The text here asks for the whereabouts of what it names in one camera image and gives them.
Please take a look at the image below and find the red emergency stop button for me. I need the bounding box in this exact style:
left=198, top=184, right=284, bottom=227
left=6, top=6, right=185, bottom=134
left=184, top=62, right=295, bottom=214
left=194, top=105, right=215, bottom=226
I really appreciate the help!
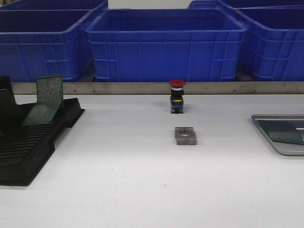
left=169, top=79, right=186, bottom=114

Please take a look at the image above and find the left blue plastic crate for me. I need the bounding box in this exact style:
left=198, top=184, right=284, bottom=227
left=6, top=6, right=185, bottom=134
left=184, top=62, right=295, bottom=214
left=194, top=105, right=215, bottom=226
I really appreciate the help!
left=0, top=10, right=94, bottom=82

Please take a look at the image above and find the green perforated circuit board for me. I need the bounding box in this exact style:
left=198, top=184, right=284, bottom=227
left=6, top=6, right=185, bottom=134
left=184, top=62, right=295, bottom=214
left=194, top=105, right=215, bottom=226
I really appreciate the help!
left=258, top=120, right=304, bottom=144

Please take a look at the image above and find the back right blue crate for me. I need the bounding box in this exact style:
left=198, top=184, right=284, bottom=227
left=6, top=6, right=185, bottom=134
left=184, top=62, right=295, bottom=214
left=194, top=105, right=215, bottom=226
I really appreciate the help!
left=188, top=0, right=304, bottom=10

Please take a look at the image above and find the blue plastic crate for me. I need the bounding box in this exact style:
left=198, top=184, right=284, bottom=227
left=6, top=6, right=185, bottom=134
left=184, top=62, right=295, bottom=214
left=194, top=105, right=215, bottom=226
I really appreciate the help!
left=0, top=10, right=94, bottom=82
left=86, top=9, right=246, bottom=82
left=235, top=8, right=304, bottom=81

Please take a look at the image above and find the back left blue crate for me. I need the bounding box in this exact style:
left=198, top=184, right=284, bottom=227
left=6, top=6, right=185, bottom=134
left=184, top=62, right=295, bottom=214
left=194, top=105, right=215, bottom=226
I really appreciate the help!
left=0, top=0, right=108, bottom=10

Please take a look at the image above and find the silver metal tray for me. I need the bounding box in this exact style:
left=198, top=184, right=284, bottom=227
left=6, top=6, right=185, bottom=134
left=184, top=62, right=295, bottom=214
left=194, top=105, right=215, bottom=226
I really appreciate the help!
left=251, top=114, right=304, bottom=156

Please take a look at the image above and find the right blue plastic crate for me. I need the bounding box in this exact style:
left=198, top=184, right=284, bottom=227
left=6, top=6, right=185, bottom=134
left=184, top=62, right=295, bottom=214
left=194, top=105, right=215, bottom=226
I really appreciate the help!
left=235, top=8, right=304, bottom=81

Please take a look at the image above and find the centre blue plastic crate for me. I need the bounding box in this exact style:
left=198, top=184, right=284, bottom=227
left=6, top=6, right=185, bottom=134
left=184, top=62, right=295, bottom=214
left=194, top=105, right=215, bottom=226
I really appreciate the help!
left=86, top=9, right=246, bottom=82

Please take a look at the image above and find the grey metal clamp block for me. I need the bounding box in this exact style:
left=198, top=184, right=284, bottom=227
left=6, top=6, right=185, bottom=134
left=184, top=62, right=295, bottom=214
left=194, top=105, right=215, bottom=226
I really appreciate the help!
left=174, top=127, right=197, bottom=145

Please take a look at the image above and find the black slotted board rack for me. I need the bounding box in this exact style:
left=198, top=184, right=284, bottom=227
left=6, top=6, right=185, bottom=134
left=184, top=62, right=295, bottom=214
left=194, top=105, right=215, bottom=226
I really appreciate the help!
left=0, top=76, right=84, bottom=186

